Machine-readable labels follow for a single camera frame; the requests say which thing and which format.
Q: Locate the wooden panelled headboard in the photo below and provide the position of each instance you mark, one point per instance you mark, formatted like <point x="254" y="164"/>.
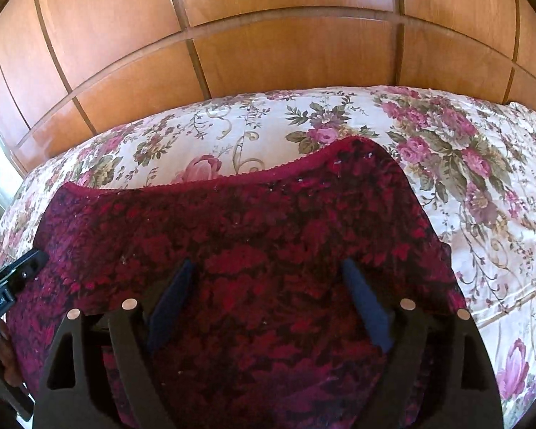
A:
<point x="250" y="53"/>

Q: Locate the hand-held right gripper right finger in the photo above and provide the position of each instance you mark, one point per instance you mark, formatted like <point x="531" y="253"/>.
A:
<point x="370" y="308"/>

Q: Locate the maroon knitted garment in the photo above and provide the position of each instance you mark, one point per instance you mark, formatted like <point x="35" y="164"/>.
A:
<point x="250" y="232"/>

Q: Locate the person's left hand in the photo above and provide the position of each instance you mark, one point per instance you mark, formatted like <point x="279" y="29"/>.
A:
<point x="6" y="353"/>

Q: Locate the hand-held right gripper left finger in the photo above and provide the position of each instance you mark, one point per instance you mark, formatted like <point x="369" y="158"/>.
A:
<point x="169" y="308"/>

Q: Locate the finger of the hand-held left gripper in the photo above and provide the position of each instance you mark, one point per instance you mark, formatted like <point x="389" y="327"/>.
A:
<point x="20" y="270"/>

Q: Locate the floral bedspread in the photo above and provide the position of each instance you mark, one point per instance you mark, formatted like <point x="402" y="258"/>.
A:
<point x="473" y="232"/>

